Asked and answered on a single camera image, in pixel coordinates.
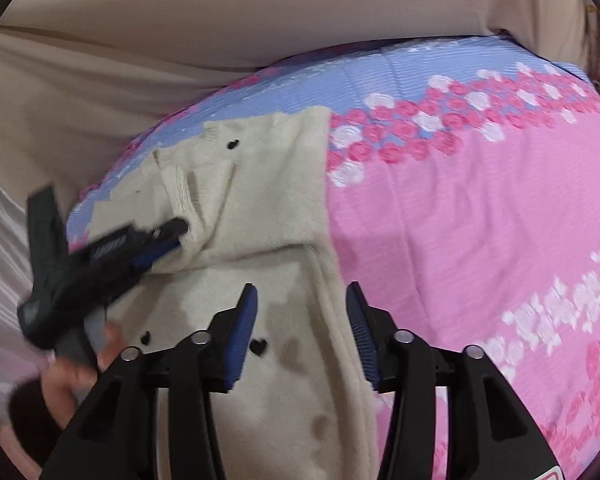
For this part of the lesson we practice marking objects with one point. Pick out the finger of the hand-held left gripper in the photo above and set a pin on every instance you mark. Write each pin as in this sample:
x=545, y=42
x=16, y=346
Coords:
x=156, y=255
x=152, y=234

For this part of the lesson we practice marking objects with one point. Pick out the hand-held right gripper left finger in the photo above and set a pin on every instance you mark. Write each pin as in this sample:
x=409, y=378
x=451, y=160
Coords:
x=243, y=327

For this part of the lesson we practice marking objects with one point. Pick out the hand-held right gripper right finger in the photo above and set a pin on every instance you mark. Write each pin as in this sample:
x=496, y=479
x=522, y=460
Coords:
x=361, y=327

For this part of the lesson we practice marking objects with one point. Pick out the cream knitted sweater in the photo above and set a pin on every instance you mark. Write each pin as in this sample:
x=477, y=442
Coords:
x=265, y=240

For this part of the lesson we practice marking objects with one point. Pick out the person's left hand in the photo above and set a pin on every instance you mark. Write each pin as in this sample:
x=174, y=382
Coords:
x=77, y=377

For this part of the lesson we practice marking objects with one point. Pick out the pink floral bedsheet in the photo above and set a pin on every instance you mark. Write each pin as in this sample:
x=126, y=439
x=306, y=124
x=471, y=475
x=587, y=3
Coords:
x=470, y=220

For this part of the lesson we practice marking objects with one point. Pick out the beige cloth drape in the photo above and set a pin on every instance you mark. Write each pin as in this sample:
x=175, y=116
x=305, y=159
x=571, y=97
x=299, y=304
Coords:
x=180, y=50

